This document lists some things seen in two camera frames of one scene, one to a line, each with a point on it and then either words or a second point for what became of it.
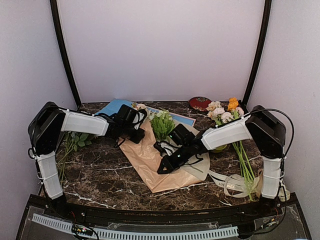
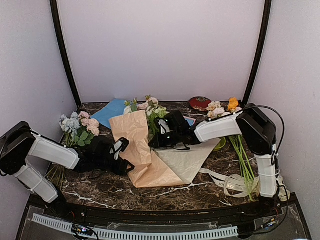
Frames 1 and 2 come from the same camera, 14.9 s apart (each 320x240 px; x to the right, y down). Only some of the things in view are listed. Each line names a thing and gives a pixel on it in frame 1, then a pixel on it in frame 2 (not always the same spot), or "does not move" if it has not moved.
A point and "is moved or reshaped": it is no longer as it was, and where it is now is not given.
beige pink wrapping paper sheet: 147,160 is moved or reshaped
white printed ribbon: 234,186 does not move
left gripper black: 137,138 to 118,170
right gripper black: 166,161 to 159,143
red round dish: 200,103 does not move
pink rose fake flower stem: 138,106 is moved or reshaped
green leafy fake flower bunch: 162,123 is moved or reshaped
